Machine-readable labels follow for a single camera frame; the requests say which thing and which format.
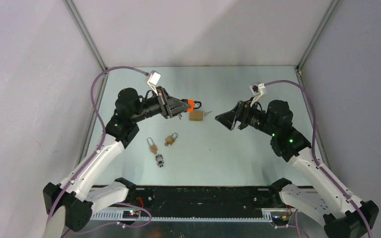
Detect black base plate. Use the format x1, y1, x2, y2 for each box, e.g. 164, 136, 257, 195
116, 178, 291, 218

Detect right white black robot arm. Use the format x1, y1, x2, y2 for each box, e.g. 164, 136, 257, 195
215, 100, 379, 238

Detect small brass padlock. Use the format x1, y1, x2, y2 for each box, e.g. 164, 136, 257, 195
164, 132, 178, 146

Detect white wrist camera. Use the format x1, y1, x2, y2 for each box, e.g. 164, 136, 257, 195
250, 82, 266, 106
145, 70, 161, 95

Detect aluminium frame post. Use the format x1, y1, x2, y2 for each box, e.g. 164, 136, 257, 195
295, 0, 340, 82
63, 0, 108, 71

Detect right aluminium frame post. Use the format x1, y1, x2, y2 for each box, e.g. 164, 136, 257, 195
295, 0, 340, 82

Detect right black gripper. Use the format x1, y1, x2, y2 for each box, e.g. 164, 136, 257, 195
215, 97, 277, 137

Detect orange black padlock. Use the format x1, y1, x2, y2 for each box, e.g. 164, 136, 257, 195
182, 99, 202, 113

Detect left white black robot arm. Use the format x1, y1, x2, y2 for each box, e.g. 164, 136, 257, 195
43, 86, 201, 232

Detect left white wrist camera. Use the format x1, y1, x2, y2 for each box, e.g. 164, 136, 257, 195
145, 70, 161, 95

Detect left aluminium frame post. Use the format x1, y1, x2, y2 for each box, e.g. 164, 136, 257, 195
63, 0, 108, 71

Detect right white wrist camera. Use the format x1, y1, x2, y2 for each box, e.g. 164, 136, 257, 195
250, 82, 266, 106

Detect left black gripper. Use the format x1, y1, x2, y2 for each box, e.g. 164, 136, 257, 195
131, 86, 191, 123

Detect silver keys of brass padlock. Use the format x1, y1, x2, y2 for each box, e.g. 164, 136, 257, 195
203, 111, 212, 117

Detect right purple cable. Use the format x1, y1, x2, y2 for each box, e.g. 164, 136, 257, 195
264, 79, 374, 238

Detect slotted grey cable duct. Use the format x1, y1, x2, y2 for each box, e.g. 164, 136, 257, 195
90, 208, 272, 223

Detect large brass padlock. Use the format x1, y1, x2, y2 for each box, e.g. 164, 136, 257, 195
188, 106, 204, 121

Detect long shackle brass padlock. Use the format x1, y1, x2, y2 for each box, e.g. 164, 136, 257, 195
146, 137, 158, 155

